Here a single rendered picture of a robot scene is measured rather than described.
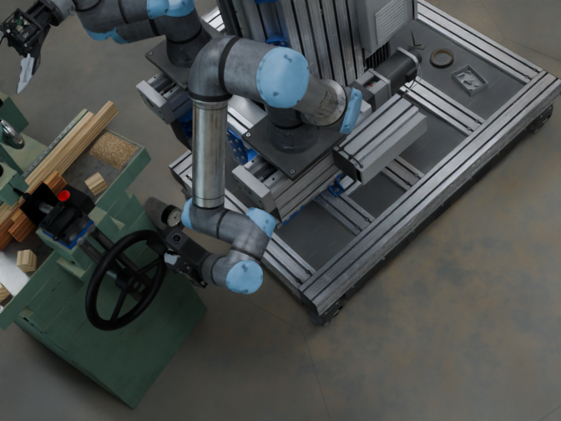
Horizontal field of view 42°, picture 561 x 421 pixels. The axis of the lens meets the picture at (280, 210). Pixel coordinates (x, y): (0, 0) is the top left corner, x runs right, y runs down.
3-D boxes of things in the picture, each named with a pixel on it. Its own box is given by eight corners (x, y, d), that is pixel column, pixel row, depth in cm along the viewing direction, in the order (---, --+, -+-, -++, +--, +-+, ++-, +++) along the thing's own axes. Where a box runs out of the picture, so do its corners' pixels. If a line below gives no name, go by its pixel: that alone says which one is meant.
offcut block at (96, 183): (94, 195, 197) (90, 189, 194) (88, 187, 199) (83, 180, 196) (108, 186, 198) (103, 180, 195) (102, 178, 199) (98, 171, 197)
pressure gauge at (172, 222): (174, 234, 221) (165, 220, 214) (164, 229, 222) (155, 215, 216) (186, 218, 223) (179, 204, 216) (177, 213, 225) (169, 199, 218)
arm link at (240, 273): (271, 266, 166) (256, 301, 164) (244, 260, 174) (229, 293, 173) (246, 252, 161) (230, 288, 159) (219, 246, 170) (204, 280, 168)
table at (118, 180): (28, 350, 182) (17, 341, 177) (-48, 294, 195) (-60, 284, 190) (178, 171, 204) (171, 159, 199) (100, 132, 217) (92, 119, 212)
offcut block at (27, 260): (25, 258, 190) (17, 251, 186) (37, 256, 190) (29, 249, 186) (23, 272, 188) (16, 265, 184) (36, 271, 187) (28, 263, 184)
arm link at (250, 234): (230, 198, 169) (211, 241, 167) (273, 212, 165) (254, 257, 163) (242, 209, 176) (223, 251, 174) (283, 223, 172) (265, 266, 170)
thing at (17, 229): (20, 242, 193) (11, 233, 189) (16, 240, 194) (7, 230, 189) (69, 188, 200) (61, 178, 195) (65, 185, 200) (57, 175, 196)
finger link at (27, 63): (15, 85, 159) (18, 46, 161) (16, 95, 164) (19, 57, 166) (30, 87, 160) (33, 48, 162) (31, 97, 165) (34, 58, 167)
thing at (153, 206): (172, 244, 228) (164, 230, 221) (143, 227, 233) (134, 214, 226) (189, 223, 230) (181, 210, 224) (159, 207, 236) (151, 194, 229)
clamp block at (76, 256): (84, 272, 188) (69, 256, 180) (48, 250, 194) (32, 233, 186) (121, 229, 193) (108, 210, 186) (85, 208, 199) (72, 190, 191)
